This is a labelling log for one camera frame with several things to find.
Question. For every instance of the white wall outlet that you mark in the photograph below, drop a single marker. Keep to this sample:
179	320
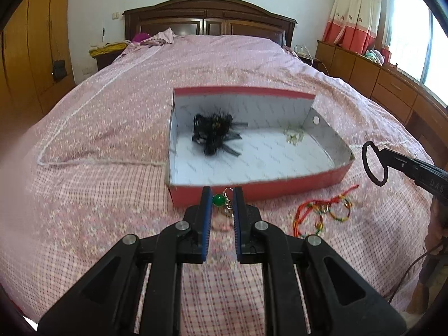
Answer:
85	70

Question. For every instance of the dark wooden bedside table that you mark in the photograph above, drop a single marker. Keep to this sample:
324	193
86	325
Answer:
106	61
309	60

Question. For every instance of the wooden wardrobe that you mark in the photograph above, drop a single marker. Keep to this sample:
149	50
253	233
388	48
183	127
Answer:
28	42

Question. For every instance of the wooden low cabinet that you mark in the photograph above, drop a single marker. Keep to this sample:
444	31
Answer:
367	73

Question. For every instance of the green bead earring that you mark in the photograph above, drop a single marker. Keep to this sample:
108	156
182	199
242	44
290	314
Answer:
217	200

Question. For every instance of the dark wooden headboard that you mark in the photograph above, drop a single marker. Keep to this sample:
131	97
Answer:
210	17

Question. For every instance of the magenta cloth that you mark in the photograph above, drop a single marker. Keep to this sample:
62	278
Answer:
140	37

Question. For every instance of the small black hanging bag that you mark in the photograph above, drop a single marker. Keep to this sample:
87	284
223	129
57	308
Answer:
58	69

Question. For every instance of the pink striped pillow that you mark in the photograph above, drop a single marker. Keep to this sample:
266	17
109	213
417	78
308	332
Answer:
159	38

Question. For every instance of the dark upright pen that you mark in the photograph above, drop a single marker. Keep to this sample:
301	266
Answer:
103	35

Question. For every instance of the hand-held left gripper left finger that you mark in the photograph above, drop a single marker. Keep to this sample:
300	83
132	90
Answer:
207	224

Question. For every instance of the red cardboard box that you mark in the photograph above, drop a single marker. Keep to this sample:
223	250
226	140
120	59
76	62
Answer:
280	187

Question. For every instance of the window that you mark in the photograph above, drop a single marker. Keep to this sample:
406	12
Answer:
409	35

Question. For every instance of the pink floral bed quilt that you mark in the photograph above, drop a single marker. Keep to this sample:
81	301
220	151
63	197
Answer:
105	147

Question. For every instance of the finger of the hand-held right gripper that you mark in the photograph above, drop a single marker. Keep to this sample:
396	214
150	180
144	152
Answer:
420	171

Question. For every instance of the folded yellow cloth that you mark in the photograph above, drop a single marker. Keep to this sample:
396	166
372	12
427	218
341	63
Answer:
106	48

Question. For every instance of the black feather hair flower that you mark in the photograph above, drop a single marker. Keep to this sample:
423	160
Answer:
211	133

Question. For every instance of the white and red curtain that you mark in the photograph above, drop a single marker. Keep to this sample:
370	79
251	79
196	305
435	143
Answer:
353	14

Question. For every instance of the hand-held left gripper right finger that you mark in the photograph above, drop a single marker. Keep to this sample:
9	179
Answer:
238	224

